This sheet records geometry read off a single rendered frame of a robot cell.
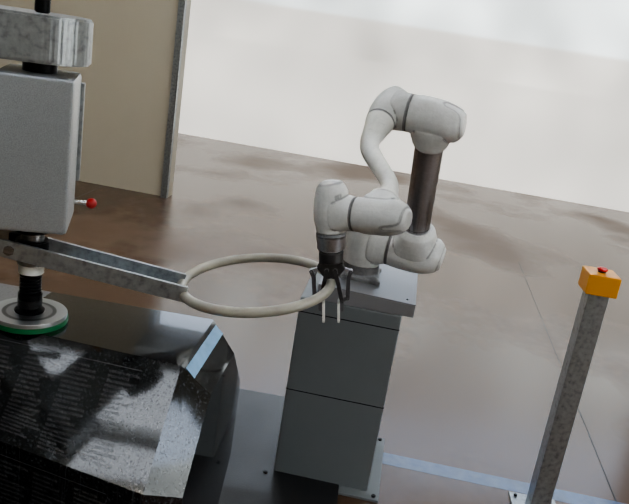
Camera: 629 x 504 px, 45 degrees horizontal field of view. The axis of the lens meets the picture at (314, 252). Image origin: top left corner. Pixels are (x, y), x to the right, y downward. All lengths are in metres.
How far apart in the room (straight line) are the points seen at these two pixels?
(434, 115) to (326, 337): 0.98
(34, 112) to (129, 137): 5.35
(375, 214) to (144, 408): 0.83
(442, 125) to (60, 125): 1.21
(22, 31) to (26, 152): 0.30
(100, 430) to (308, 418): 1.22
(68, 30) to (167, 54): 5.16
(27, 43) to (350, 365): 1.70
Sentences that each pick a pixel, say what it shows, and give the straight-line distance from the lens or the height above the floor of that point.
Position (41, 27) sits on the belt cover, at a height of 1.71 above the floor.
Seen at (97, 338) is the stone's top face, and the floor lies 0.87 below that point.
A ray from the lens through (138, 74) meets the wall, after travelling 7.33.
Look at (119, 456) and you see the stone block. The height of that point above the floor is 0.67.
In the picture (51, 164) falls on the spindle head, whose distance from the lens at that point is 2.12.
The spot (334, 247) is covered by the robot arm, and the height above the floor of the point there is 1.20.
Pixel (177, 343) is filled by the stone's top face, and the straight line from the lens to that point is 2.27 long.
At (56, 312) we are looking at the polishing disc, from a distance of 2.36.
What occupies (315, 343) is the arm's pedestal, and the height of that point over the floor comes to 0.62.
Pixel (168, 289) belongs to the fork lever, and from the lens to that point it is 2.26.
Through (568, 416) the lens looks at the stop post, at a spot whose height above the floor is 0.48.
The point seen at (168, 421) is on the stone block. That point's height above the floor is 0.75.
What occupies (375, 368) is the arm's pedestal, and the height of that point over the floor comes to 0.56.
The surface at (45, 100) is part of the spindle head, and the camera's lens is 2.09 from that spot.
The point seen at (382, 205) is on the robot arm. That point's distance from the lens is 2.15.
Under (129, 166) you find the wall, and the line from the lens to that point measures 7.47.
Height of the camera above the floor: 1.83
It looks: 17 degrees down
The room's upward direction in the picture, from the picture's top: 9 degrees clockwise
